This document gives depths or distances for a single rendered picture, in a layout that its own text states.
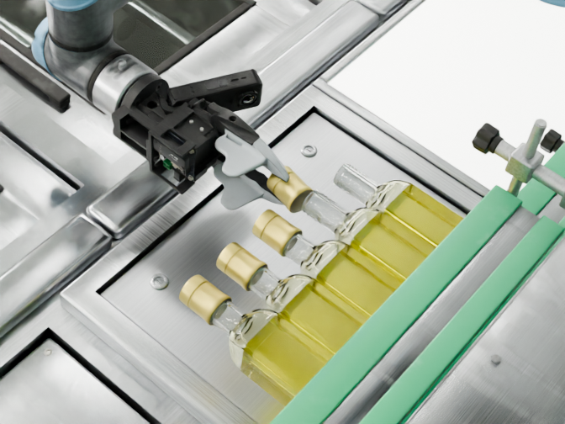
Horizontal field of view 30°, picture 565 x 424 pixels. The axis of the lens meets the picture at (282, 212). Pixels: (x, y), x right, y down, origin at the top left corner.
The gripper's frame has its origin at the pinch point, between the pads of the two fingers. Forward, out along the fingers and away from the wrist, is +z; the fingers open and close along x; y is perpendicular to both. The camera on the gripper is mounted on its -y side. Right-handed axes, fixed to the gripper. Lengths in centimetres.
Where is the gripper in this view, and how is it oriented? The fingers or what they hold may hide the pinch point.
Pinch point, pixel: (282, 181)
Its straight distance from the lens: 119.0
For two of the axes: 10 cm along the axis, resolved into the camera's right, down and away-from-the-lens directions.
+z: 7.7, 5.5, -3.3
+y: -6.4, 5.8, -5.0
